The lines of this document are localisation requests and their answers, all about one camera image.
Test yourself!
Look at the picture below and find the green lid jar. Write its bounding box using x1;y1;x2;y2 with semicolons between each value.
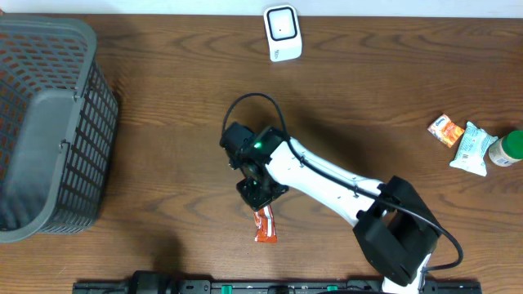
488;131;523;167

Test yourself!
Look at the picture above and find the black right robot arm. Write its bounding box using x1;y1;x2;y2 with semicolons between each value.
220;122;440;293

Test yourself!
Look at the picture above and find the dark grey plastic basket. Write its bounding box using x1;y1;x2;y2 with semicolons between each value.
1;15;119;243

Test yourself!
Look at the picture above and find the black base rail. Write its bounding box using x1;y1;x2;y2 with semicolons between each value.
72;271;483;294

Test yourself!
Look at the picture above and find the orange small box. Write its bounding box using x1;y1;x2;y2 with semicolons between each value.
427;114;465;148

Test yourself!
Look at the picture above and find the mint green wipes pack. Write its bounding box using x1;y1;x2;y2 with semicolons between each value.
449;122;498;176

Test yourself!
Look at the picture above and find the red snack wrapper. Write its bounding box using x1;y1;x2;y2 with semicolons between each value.
253;205;278;243

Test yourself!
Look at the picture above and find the white barcode scanner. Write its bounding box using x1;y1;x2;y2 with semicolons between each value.
263;4;303;62

